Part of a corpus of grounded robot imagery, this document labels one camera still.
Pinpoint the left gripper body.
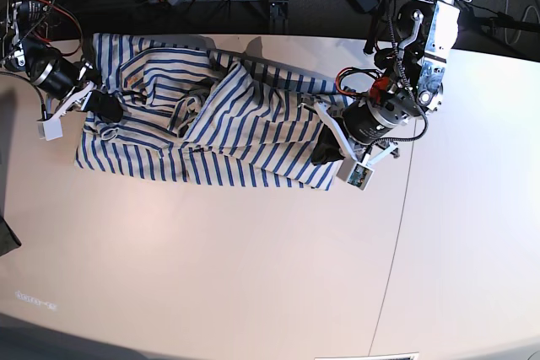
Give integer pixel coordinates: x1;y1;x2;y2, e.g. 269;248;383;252
300;92;422;160

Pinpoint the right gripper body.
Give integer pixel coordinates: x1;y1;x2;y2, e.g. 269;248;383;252
27;54;101;121

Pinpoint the blue white striped T-shirt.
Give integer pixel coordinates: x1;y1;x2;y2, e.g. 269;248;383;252
75;34;350;190

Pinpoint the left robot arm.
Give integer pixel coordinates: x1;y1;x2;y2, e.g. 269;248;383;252
311;0;472;164

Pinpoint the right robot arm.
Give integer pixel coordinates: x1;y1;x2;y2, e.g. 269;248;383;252
1;0;123;124

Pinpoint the black tripod stand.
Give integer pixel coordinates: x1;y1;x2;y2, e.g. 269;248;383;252
459;3;539;47

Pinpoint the dark object at left edge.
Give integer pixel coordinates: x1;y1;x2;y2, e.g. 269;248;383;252
0;217;22;256

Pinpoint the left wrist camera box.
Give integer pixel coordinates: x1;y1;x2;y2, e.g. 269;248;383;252
337;159;374;191

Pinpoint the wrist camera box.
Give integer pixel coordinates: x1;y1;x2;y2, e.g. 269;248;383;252
337;159;374;191
37;119;63;141

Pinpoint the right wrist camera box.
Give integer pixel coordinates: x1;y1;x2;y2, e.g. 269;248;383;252
37;119;63;141

